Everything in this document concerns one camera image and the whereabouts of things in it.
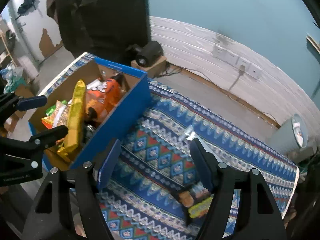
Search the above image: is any yellow snack bag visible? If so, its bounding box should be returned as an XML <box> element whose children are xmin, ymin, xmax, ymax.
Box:
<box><xmin>57</xmin><ymin>79</ymin><xmax>86</xmax><ymax>164</ymax></box>

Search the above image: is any green snack bag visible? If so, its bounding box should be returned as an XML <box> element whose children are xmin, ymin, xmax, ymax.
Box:
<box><xmin>41</xmin><ymin>100</ymin><xmax>71</xmax><ymax>129</ymax></box>

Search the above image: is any black silver snack bag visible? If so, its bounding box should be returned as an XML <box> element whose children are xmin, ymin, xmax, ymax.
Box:
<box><xmin>171</xmin><ymin>181</ymin><xmax>213</xmax><ymax>226</ymax></box>

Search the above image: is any orange chip bag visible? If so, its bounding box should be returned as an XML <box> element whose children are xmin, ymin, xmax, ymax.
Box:
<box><xmin>85</xmin><ymin>74</ymin><xmax>123</xmax><ymax>123</ymax></box>

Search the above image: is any blue cardboard box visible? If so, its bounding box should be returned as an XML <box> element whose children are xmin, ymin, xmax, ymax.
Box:
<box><xmin>28</xmin><ymin>56</ymin><xmax>153</xmax><ymax>172</ymax></box>

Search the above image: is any pale blue trash bin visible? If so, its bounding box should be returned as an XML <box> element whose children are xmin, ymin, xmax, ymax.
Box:
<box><xmin>267</xmin><ymin>114</ymin><xmax>308</xmax><ymax>155</ymax></box>

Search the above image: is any blue patterned tablecloth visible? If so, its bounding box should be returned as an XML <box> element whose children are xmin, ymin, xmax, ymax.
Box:
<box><xmin>42</xmin><ymin>53</ymin><xmax>298</xmax><ymax>239</ymax></box>

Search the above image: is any dark hanging curtain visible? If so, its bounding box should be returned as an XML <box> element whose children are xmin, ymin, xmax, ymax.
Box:
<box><xmin>47</xmin><ymin>0</ymin><xmax>151</xmax><ymax>64</ymax></box>

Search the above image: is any small cardboard box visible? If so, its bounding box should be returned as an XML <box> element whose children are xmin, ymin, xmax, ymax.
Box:
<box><xmin>131</xmin><ymin>56</ymin><xmax>167</xmax><ymax>79</ymax></box>

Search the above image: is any grey power cable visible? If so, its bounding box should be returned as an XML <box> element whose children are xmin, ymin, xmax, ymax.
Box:
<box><xmin>228</xmin><ymin>65</ymin><xmax>247</xmax><ymax>93</ymax></box>

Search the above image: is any white wall socket strip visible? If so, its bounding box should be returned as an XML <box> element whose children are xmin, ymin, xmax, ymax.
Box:
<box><xmin>212</xmin><ymin>44</ymin><xmax>262</xmax><ymax>80</ymax></box>

